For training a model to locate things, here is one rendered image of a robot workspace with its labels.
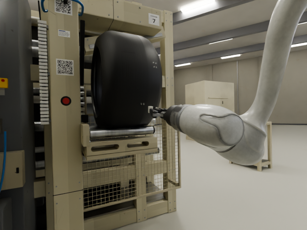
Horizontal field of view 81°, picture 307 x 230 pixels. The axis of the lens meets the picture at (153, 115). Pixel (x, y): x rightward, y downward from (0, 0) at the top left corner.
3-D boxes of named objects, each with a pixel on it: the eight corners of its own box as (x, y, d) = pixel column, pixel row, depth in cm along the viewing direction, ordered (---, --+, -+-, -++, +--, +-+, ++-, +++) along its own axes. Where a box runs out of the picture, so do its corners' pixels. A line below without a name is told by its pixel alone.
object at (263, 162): (260, 171, 291) (259, 122, 290) (229, 163, 344) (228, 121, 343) (272, 168, 307) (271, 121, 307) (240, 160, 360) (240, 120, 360)
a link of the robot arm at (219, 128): (170, 128, 51) (200, 146, 57) (210, 144, 37) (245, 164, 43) (187, 95, 52) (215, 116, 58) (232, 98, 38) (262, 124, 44)
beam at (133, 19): (76, 11, 111) (76, -14, 111) (74, 28, 134) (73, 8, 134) (162, 29, 138) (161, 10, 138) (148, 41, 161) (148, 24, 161)
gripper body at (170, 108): (191, 105, 60) (176, 103, 68) (169, 106, 56) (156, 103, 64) (190, 127, 61) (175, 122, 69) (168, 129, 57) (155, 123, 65)
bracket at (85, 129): (82, 147, 78) (82, 124, 78) (76, 137, 114) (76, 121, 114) (91, 146, 80) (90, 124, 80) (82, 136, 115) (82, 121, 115)
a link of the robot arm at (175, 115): (179, 105, 51) (168, 103, 56) (177, 136, 52) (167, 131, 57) (203, 104, 55) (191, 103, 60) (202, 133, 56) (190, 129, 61)
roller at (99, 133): (87, 141, 85) (87, 135, 82) (86, 133, 87) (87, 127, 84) (153, 135, 100) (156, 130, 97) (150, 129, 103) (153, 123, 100)
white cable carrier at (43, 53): (40, 124, 82) (37, 19, 81) (41, 124, 86) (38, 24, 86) (51, 124, 84) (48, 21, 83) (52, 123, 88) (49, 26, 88)
